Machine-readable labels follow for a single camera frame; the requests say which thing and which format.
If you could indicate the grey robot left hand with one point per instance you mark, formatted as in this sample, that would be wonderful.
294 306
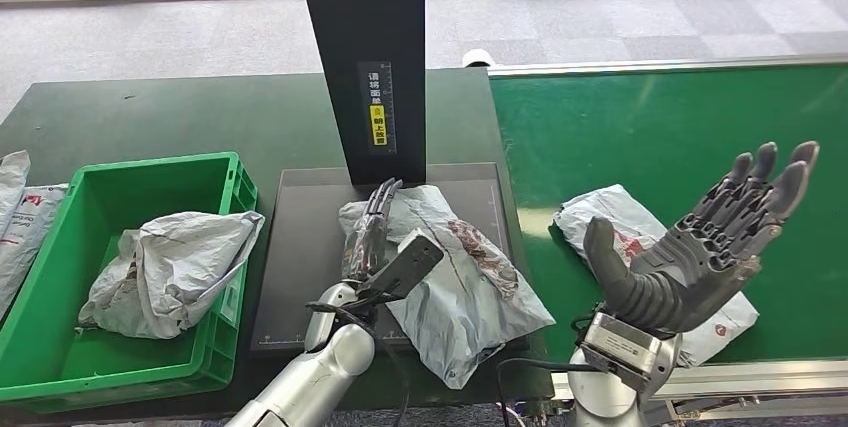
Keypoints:
368 245

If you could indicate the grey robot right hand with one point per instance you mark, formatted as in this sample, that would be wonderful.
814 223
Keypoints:
689 278

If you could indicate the white parcel bag red logo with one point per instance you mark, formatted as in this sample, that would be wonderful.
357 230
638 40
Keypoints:
609 212

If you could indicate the grey parcel bag red stain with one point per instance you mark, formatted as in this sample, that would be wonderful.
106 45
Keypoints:
464 305

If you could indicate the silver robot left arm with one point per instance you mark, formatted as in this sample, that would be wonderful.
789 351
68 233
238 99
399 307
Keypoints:
318 371

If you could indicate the black inbound scanner machine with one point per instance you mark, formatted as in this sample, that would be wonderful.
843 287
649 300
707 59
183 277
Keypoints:
298 265

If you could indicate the green conveyor belt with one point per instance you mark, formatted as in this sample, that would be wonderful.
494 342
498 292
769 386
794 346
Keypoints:
662 132

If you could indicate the black yellow label sticker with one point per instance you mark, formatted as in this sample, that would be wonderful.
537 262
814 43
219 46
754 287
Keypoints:
378 126

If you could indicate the white round roller cap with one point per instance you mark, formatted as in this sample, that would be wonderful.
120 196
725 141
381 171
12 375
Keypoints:
477 58

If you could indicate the dark green table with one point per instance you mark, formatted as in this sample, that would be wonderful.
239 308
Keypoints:
166 119

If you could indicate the white courier bag black text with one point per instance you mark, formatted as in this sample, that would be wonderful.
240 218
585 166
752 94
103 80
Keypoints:
30 232

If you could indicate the green plastic crate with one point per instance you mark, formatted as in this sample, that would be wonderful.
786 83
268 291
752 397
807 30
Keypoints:
40 344

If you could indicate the white courier bag red print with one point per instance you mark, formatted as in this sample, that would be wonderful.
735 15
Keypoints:
12 179

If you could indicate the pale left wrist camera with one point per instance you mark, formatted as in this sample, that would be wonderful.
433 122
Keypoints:
407 265

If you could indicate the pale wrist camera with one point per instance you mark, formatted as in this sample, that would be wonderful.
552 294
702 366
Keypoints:
407 265
623 348

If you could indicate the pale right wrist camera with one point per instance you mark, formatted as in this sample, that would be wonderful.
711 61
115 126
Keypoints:
623 348

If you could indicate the aluminium conveyor frame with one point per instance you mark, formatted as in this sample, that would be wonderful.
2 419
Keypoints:
729 374

